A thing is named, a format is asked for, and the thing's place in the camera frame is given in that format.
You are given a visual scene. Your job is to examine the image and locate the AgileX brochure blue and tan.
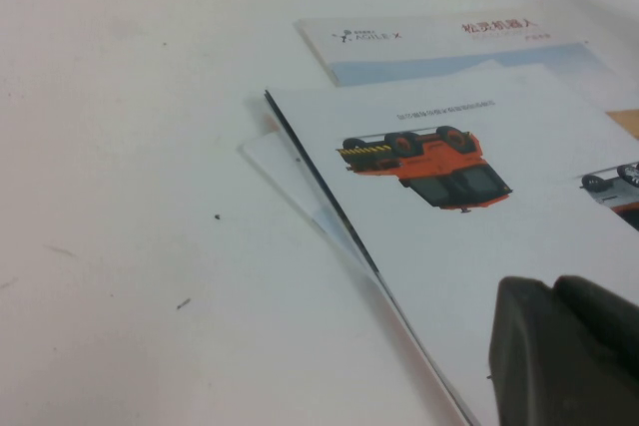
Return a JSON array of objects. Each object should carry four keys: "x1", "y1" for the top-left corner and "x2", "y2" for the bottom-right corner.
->
[{"x1": 293, "y1": 6, "x2": 639, "y2": 142}]

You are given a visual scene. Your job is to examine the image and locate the white paper sheet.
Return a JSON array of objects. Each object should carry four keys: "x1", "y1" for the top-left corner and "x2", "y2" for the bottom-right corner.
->
[{"x1": 237, "y1": 91, "x2": 381, "y2": 278}]

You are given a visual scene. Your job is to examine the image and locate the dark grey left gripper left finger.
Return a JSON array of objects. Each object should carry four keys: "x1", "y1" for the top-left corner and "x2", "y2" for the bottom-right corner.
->
[{"x1": 486, "y1": 274, "x2": 639, "y2": 426}]

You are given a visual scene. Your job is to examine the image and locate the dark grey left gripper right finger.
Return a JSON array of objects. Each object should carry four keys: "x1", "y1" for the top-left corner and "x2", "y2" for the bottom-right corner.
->
[{"x1": 551, "y1": 272, "x2": 639, "y2": 363}]

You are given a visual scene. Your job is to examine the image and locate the LEADOR logistics brochure white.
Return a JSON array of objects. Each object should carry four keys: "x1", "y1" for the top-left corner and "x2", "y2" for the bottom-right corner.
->
[{"x1": 263, "y1": 64, "x2": 639, "y2": 426}]

